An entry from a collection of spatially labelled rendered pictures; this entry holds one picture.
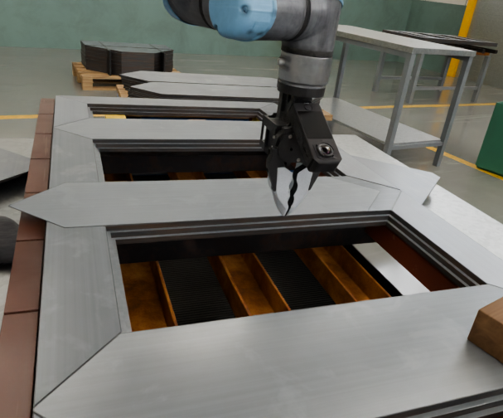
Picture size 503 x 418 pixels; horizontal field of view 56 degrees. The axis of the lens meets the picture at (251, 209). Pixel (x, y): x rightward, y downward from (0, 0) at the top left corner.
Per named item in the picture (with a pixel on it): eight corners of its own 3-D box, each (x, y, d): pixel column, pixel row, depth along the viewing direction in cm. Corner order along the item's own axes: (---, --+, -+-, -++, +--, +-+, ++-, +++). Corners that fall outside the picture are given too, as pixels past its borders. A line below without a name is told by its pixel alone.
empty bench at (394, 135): (279, 119, 483) (293, 21, 442) (332, 117, 517) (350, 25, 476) (381, 173, 369) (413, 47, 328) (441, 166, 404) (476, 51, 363)
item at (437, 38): (364, 89, 693) (377, 28, 656) (439, 89, 774) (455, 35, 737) (406, 104, 629) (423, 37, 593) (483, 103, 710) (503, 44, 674)
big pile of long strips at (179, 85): (292, 91, 220) (294, 79, 218) (332, 115, 187) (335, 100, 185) (116, 84, 193) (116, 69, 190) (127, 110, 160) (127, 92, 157)
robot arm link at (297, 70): (342, 59, 66) (289, 55, 63) (336, 92, 68) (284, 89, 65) (318, 51, 72) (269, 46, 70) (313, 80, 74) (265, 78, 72)
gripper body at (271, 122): (298, 148, 81) (310, 77, 75) (321, 167, 73) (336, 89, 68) (256, 149, 78) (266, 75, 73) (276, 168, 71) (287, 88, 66)
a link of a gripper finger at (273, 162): (288, 187, 76) (297, 135, 73) (292, 191, 75) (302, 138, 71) (262, 187, 75) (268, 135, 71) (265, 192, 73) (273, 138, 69)
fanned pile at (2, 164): (41, 148, 149) (40, 136, 147) (33, 201, 116) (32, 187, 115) (-3, 148, 145) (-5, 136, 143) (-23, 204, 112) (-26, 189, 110)
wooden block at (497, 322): (511, 313, 68) (524, 284, 66) (554, 337, 64) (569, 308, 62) (466, 339, 61) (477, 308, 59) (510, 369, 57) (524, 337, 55)
